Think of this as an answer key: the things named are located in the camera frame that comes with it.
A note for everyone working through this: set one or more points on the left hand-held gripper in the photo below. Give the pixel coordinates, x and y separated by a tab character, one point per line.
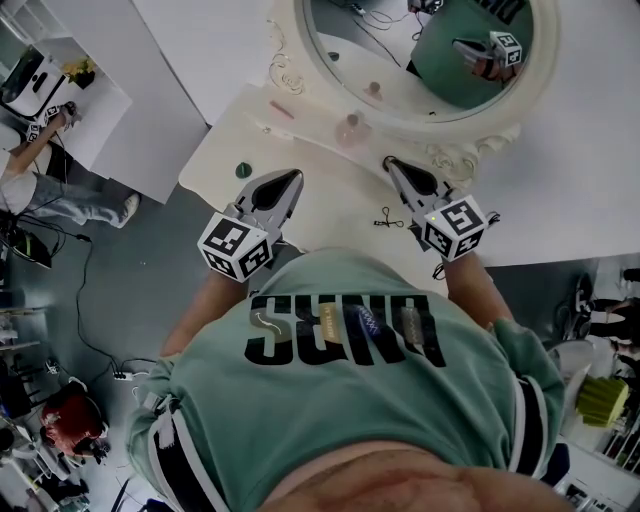
235	240

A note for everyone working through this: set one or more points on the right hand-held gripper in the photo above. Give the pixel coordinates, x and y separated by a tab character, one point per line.
455	225

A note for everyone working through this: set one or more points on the small pink bottle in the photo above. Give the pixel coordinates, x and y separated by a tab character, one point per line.
352	131

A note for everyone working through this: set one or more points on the person's left forearm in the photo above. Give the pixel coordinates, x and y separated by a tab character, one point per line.
200	320

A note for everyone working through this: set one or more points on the person's right forearm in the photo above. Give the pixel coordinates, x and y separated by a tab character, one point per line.
470	285

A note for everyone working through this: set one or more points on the white dressing table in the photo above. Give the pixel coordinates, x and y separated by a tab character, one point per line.
345	200

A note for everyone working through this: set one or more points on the small green cone object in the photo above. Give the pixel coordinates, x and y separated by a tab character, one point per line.
243	171

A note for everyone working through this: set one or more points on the oval white-framed mirror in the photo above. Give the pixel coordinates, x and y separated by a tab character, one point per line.
410	134

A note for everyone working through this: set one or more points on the pink stick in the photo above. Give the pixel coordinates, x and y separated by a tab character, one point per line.
281	110

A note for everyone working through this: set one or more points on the white desk unit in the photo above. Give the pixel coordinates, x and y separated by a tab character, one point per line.
95	135

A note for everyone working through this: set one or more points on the person's green t-shirt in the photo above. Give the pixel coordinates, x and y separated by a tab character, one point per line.
325	400

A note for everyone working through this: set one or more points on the yellow flowers in black pot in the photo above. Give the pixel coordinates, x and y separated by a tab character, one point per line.
80	74

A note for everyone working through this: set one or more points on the white round stool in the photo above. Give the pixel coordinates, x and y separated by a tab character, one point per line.
570	360

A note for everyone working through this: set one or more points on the white power strip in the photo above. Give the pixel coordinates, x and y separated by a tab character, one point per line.
123	375

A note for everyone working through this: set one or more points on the white black appliance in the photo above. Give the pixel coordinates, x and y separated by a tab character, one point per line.
45	92

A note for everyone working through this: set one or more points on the black device with green stripe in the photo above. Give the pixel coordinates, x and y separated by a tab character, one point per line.
25	245

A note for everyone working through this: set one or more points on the lime green ribbed pot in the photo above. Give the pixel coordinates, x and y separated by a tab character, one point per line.
602	400

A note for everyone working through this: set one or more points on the person's head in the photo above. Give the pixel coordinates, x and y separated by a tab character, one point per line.
415	480

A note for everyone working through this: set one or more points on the white bookshelf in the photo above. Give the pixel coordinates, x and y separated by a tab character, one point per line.
30	20

